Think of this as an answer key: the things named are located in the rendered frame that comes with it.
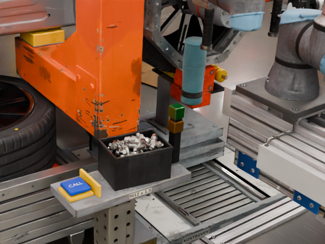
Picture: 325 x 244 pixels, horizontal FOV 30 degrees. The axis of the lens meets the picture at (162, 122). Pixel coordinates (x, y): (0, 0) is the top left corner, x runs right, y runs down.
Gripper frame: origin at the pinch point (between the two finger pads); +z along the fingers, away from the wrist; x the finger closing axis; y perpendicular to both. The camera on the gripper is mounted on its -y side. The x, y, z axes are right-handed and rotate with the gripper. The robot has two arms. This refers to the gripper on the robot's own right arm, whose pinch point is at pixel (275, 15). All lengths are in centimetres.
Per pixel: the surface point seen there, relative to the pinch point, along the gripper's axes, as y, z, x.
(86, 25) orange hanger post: 6, 82, -3
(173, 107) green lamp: -17, 63, 20
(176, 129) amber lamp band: -25, 62, 21
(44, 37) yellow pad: -11, 75, -47
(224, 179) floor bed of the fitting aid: -77, 8, -10
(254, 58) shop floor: -82, -128, -133
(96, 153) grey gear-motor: -60, 60, -33
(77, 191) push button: -35, 99, 22
